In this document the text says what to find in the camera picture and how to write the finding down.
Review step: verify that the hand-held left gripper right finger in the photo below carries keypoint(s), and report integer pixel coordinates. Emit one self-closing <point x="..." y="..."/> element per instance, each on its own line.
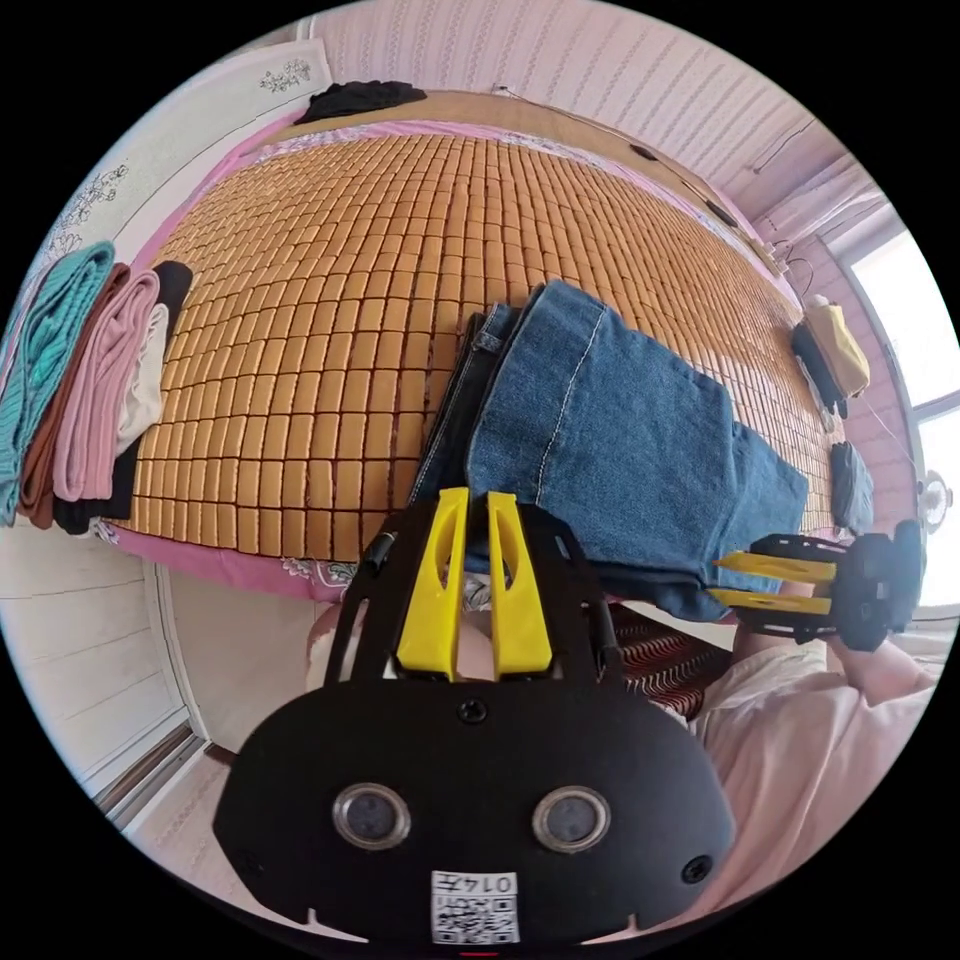
<point x="519" y="607"/>

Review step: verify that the fan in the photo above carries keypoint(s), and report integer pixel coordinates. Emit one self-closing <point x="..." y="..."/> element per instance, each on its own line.
<point x="936" y="499"/>

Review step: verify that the pile of clothes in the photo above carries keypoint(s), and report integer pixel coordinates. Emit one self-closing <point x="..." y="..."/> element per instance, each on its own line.
<point x="82" y="390"/>

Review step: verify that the bed with woven mat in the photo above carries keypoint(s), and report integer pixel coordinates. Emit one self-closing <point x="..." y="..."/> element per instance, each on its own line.
<point x="315" y="315"/>

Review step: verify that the person's right hand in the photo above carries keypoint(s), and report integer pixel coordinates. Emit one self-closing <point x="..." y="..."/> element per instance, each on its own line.
<point x="885" y="671"/>

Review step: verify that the window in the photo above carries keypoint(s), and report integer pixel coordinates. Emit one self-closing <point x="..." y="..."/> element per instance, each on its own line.
<point x="915" y="330"/>

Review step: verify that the yellow and black garment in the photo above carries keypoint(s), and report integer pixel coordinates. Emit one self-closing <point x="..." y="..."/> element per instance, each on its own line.
<point x="840" y="352"/>

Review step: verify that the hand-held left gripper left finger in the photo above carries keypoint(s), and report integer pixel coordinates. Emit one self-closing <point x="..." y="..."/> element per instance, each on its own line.
<point x="427" y="600"/>

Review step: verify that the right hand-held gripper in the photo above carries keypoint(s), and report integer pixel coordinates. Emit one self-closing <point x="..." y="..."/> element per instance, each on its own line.
<point x="877" y="585"/>

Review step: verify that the blue jeans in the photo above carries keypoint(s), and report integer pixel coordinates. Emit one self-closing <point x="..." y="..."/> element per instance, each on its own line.
<point x="615" y="442"/>

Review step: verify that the person's body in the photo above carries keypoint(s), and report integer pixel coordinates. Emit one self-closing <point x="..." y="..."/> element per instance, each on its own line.
<point x="795" y="772"/>

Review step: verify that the dark grey garment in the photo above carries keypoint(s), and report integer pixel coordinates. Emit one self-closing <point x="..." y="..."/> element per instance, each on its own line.
<point x="853" y="484"/>

